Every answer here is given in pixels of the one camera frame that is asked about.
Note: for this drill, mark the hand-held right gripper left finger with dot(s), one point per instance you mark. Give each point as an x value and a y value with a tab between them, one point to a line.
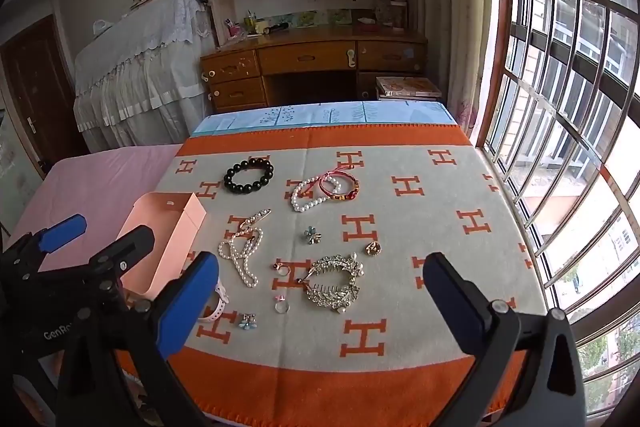
186	302

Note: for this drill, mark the orange patterned blanket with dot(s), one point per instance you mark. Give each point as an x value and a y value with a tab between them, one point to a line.
400	232

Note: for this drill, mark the white lace covered piano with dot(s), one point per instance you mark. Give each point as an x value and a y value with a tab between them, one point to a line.
145	67

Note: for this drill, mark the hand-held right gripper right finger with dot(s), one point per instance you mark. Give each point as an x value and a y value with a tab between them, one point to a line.
450	307

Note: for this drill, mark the stack of large books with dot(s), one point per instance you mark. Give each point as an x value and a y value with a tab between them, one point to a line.
407	88

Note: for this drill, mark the brown wooden door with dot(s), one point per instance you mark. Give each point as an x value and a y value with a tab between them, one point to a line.
35	87

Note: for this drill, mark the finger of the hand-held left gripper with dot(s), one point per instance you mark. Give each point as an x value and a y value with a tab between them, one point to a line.
125	249
62	233

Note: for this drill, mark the window with metal grille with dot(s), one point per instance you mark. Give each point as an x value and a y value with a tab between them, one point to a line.
575	107

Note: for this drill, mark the green pen holder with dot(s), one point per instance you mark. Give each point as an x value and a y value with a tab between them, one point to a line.
249	24

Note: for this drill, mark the wooden desk with drawers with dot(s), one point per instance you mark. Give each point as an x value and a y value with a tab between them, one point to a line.
310	57

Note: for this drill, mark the gold round pendant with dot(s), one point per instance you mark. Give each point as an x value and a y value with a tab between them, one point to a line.
372	249

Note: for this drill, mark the gold pearl hair clip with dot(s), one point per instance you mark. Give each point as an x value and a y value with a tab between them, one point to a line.
255	218

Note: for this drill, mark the pink bed sheet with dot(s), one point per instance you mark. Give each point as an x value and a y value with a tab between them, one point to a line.
85	187

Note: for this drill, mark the light blue printed sheet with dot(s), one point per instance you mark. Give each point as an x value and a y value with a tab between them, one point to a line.
320	114

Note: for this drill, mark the beige curtain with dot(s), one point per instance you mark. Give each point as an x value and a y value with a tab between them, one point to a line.
465	7

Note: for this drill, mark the pink cardboard box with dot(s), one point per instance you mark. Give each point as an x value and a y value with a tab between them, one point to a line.
150	227

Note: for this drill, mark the black flashlight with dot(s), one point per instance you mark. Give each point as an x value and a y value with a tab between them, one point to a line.
277	27

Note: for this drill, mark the blue flower brooch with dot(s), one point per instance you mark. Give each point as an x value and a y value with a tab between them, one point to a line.
312	236

